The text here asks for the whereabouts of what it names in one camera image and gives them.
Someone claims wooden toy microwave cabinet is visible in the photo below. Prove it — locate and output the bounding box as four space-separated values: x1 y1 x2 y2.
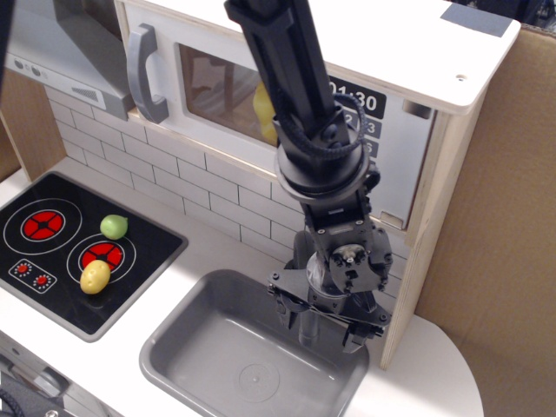
116 1 520 368

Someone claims black braided cable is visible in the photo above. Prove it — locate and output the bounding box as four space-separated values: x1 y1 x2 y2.
272 92 381 196

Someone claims yellow toy bell pepper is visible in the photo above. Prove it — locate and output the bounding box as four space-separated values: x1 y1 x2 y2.
252 82 278 147

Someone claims dark grey toy faucet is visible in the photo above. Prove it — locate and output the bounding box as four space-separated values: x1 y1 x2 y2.
292 231 320 348

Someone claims grey oven front knob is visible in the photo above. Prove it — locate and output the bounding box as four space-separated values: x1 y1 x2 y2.
33 367 70 397

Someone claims green toy lime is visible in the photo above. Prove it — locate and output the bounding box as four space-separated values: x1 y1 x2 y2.
100 215 129 240

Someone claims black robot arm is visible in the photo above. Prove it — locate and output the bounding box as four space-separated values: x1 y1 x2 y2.
225 1 392 354

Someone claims grey toy sink basin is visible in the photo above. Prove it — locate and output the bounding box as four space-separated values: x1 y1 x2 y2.
140 270 369 416

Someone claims grey microwave door handle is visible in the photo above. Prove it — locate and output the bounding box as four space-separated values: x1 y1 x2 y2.
127 23 169 123

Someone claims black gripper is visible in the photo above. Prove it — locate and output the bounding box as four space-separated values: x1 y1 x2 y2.
268 190 393 354

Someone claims black toy stove top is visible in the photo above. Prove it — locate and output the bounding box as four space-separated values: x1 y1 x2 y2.
1 172 188 342

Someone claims grey toy range hood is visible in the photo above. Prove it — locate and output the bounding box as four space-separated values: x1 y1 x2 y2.
5 1 135 121

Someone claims white toy microwave door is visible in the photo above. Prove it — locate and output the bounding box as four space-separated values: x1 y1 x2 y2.
116 0 436 230

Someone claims yellow toy potato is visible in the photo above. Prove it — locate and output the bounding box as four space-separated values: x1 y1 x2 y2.
80 260 111 295

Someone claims brown cardboard panel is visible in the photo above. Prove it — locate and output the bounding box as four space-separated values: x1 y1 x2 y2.
416 27 555 416

